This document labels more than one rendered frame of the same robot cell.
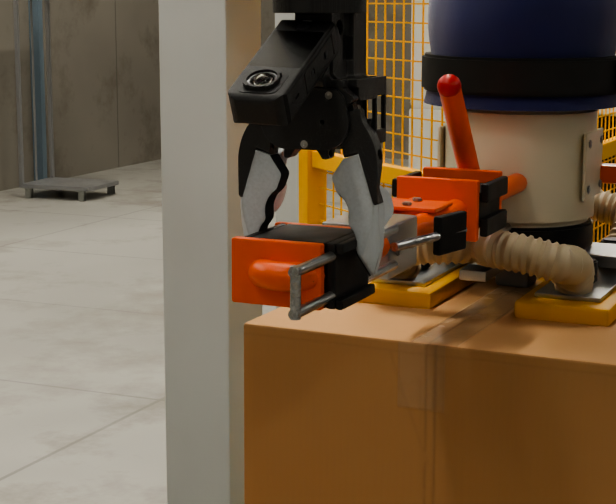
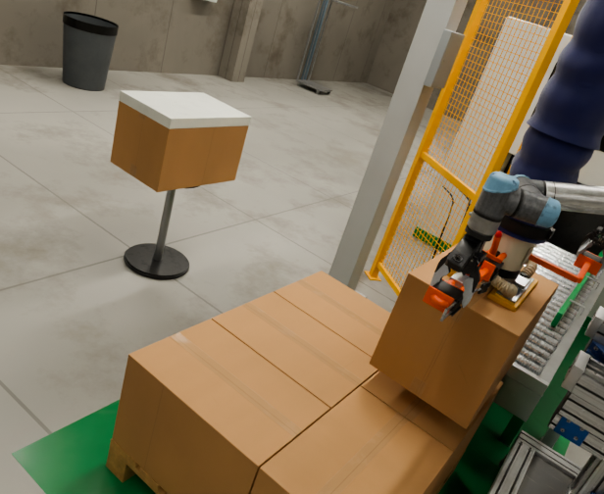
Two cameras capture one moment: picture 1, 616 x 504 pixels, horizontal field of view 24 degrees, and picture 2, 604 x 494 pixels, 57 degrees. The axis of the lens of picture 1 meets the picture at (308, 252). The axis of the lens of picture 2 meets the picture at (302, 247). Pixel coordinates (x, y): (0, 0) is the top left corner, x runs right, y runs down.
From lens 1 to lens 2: 63 cm
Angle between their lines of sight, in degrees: 16
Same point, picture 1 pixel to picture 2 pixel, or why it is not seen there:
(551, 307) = (499, 299)
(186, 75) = (393, 123)
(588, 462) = (494, 354)
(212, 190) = (387, 164)
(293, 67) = (467, 256)
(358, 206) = (467, 291)
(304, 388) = (419, 298)
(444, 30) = not seen: hidden behind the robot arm
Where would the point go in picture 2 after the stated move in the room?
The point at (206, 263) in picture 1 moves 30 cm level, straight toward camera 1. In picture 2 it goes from (377, 186) to (377, 203)
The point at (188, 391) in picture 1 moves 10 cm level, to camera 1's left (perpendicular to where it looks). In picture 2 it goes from (355, 223) to (340, 219)
